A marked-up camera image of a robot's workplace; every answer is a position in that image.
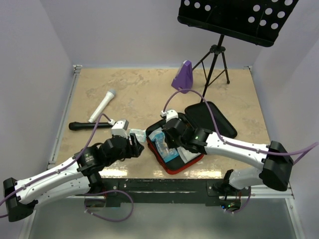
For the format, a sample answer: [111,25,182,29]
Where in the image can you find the purple metronome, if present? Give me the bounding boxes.
[171,60,193,94]

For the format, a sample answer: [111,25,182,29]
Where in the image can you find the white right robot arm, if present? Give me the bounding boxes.
[162,118,293,196]

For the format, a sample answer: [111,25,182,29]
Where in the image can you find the white microphone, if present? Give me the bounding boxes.
[88,89,116,123]

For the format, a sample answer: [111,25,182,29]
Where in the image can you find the blue wipe sachets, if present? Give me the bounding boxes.
[130,128,146,142]

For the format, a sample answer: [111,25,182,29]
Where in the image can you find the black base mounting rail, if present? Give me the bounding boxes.
[74,177,252,207]

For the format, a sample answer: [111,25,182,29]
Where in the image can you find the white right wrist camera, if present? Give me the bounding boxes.
[160,110,178,122]

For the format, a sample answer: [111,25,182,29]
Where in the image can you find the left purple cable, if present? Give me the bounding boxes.
[0,114,112,220]

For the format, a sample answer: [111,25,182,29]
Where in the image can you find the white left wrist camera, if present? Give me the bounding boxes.
[111,119,129,138]

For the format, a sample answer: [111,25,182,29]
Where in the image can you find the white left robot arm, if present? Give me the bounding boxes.
[0,133,144,222]

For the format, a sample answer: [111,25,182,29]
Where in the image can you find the black microphone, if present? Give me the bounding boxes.
[68,121,112,131]

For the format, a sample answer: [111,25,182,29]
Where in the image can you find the black music stand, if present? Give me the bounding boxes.
[177,0,298,89]

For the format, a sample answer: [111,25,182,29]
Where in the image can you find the white gauze packet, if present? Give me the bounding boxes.
[177,147,201,163]

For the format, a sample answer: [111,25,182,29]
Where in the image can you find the red black medicine kit case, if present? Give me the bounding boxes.
[146,101,237,175]

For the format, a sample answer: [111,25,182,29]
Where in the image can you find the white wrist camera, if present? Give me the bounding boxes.
[111,119,129,138]
[160,110,178,122]

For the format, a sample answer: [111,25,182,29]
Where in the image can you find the blue clear plastic pouch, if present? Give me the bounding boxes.
[149,128,179,163]

